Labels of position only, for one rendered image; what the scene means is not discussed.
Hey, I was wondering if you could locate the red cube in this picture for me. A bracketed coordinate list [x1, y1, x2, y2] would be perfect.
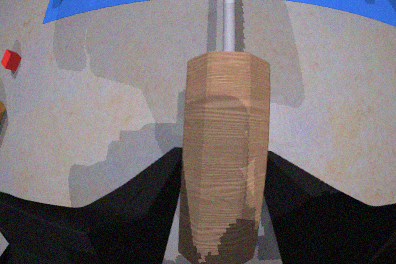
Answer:
[1, 50, 21, 71]

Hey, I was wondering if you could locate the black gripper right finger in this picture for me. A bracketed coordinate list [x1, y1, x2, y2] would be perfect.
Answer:
[264, 151, 396, 264]

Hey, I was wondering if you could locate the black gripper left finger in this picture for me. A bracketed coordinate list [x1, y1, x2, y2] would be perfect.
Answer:
[0, 148, 182, 264]

